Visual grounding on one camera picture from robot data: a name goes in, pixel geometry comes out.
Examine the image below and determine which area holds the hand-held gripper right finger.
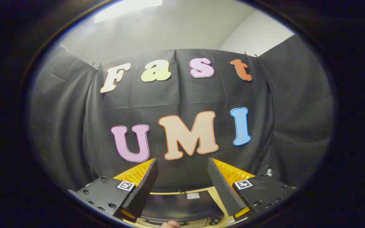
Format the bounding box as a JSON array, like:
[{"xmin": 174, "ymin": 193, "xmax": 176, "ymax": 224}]
[{"xmin": 207, "ymin": 157, "xmax": 296, "ymax": 221}]

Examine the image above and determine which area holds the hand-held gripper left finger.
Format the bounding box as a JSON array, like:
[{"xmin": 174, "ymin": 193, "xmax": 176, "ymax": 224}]
[{"xmin": 68, "ymin": 158, "xmax": 159, "ymax": 222}]

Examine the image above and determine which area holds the black backdrop cloth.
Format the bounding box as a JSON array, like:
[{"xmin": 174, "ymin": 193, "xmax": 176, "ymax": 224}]
[{"xmin": 27, "ymin": 34, "xmax": 334, "ymax": 194}]

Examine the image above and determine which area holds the black toaster oven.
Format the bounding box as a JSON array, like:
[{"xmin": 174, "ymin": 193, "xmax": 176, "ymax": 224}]
[{"xmin": 138, "ymin": 189, "xmax": 226, "ymax": 227}]

